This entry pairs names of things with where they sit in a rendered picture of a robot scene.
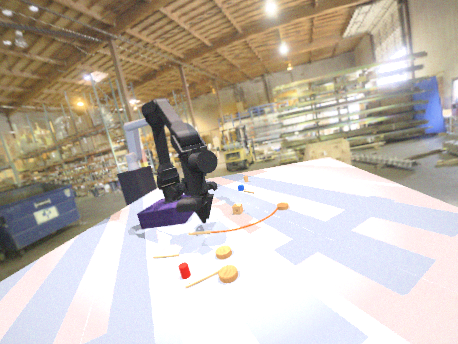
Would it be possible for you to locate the light wooden block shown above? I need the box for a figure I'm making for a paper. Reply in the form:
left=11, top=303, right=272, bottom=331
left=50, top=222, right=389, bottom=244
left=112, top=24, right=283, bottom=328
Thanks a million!
left=232, top=203, right=243, bottom=215

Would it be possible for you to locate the red cylinder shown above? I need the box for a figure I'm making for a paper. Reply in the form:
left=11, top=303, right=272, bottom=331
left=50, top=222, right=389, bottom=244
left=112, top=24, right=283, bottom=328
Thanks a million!
left=178, top=262, right=191, bottom=279

